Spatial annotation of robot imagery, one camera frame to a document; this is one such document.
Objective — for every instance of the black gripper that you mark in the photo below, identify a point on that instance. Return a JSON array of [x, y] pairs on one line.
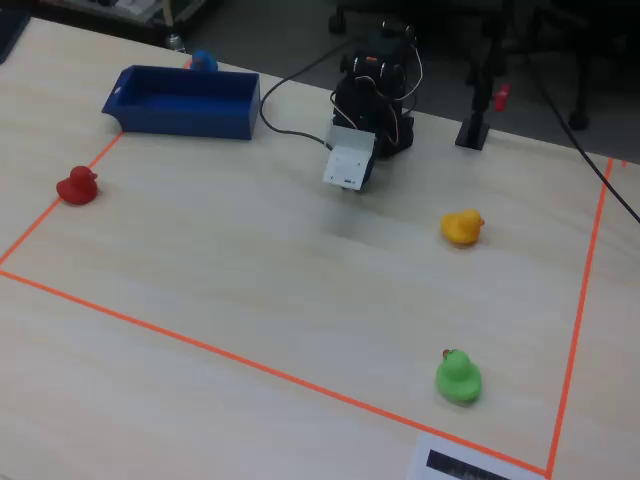
[[366, 181]]

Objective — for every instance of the red rubber duck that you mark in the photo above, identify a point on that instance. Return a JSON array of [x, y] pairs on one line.
[[77, 189]]

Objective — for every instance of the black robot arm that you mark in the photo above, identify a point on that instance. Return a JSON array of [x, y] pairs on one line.
[[370, 115]]

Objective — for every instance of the yellow rubber duck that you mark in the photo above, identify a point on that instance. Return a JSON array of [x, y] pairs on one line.
[[460, 227]]

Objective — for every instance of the blue plastic box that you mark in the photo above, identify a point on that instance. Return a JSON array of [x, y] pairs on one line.
[[235, 125]]

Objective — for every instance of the blue rubber duck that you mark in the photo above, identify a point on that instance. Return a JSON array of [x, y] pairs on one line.
[[204, 61]]

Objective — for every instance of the green rubber duck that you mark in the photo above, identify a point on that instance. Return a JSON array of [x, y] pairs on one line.
[[457, 380]]

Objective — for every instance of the black clamp stand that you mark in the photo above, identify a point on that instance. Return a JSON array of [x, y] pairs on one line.
[[472, 132]]

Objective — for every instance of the black office chair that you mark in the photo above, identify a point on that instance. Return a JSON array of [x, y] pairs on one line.
[[338, 24], [580, 120]]

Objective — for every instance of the orange tape strip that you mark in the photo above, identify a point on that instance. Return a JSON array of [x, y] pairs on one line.
[[295, 381], [105, 151], [583, 300]]

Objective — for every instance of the white paper with black bar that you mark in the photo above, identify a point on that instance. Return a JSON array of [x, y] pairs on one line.
[[420, 460]]

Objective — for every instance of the dark blue tray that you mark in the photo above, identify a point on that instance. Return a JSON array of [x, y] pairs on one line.
[[10, 35]]

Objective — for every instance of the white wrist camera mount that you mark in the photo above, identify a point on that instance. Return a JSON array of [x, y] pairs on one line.
[[347, 165]]

